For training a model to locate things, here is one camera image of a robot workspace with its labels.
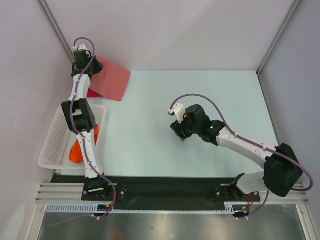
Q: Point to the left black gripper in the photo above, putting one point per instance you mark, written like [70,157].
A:
[99,67]

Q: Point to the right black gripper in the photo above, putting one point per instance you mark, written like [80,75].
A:
[177,127]

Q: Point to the salmon pink t shirt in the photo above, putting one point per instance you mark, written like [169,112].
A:
[112,82]

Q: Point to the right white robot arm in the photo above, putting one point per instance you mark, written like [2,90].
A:
[279,164]

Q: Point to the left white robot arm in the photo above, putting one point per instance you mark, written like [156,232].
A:
[80,118]

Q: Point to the folded red t shirt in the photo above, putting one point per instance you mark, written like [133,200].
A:
[93,94]

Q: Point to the orange t shirt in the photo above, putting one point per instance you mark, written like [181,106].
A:
[75,154]

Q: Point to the white plastic basket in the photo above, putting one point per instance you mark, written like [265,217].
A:
[55,152]

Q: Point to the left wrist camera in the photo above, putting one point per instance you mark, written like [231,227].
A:
[81,47]

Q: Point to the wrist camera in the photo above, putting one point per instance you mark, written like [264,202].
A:
[178,110]
[81,47]

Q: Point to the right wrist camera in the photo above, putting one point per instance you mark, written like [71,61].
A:
[178,110]

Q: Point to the left aluminium frame post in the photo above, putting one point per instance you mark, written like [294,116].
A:
[47,12]

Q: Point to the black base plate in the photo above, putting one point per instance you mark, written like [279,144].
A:
[175,194]

